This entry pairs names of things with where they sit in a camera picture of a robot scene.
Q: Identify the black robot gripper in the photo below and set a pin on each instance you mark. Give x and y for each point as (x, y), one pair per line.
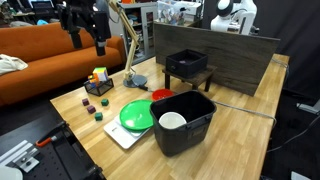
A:
(91, 15)

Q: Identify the green block far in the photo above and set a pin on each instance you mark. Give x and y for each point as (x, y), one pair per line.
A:
(104, 102)

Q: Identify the green block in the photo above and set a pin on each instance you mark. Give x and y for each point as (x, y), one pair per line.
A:
(98, 116)
(104, 102)

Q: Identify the green block near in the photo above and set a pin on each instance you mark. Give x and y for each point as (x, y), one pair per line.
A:
(98, 116)

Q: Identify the small black fabric basket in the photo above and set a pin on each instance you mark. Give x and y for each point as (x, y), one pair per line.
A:
(195, 62)

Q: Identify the colourful cube puzzle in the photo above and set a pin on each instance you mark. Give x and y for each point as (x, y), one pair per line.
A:
(100, 73)

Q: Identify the orange sofa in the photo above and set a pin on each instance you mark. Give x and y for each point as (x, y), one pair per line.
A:
(52, 60)

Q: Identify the green plastic plate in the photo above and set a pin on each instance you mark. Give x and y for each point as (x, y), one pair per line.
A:
(136, 115)

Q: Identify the red plastic bowl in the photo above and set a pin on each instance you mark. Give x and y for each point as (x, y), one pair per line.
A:
(161, 93)

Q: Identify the white kitchen scale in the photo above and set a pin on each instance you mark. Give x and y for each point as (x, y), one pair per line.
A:
(124, 137)

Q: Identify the small dark wooden stool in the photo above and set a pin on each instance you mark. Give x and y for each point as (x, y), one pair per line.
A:
(204, 76)

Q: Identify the large black plastic bin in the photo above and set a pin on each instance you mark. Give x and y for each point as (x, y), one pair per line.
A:
(197, 110)

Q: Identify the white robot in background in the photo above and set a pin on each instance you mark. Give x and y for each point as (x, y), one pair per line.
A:
(234, 17)

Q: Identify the dark wooden board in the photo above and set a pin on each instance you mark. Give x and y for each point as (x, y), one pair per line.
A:
(240, 60)

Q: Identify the black wire mesh tray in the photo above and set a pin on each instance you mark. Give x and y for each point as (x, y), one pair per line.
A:
(100, 88)

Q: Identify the orange handled clamp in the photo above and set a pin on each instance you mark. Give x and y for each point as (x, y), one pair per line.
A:
(53, 135)

